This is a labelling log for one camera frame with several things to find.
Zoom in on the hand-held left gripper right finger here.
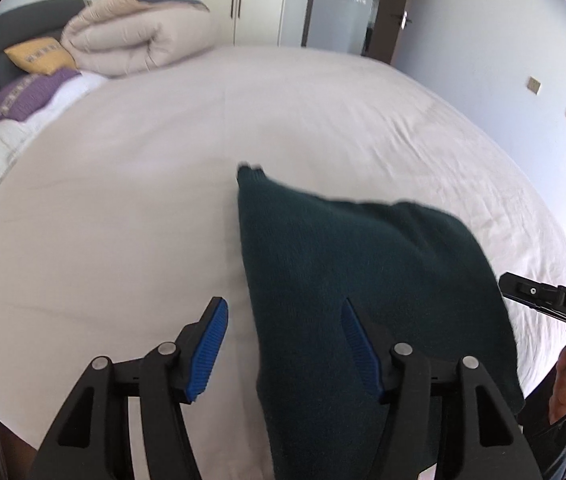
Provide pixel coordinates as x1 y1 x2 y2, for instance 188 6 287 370
342 297 546 480

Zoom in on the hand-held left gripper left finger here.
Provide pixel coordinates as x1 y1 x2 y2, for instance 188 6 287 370
33 296 230 480

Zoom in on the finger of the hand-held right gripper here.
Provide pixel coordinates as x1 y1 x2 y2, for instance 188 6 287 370
499 272 564 318

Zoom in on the dark green sweater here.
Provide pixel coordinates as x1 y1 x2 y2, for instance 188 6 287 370
236 162 526 480

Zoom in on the person's dark clothing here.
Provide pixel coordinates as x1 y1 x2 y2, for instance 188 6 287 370
515 385 566 480

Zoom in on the white bed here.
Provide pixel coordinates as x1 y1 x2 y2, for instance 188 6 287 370
0 45 566 480

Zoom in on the beige folded duvet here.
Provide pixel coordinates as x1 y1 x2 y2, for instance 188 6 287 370
60 0 221 78

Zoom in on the purple patterned pillow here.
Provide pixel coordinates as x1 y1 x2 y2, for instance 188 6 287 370
0 67 84 123

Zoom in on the yellow patterned pillow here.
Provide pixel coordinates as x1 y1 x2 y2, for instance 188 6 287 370
4 37 78 75

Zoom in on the cream wardrobe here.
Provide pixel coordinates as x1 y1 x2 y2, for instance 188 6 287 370
113 0 308 48

